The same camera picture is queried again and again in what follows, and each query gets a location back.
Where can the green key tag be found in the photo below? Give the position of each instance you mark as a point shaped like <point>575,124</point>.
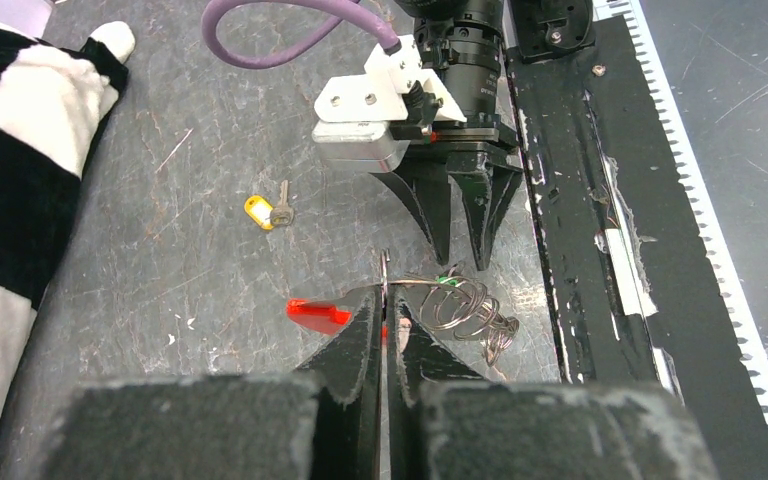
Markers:
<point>448,280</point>

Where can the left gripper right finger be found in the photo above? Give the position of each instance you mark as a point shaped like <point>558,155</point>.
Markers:
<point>447,421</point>

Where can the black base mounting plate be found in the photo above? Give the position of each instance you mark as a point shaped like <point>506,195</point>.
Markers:
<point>633,296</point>

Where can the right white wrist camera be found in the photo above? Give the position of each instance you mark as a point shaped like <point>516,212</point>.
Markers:
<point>366,122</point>

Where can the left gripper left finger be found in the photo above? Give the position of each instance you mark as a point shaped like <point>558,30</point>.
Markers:
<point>320,420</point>

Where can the yellow tagged key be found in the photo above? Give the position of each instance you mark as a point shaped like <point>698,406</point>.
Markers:
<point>267,216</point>

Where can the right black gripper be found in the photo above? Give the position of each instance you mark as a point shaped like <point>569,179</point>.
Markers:
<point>461,41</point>

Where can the red key tag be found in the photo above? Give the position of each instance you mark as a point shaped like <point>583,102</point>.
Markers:
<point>322,317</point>

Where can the white slotted cable duct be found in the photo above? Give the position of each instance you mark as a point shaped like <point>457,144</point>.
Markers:
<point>707,65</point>

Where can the black and white checkered pillow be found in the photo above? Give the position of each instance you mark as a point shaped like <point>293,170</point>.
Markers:
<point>54,105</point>

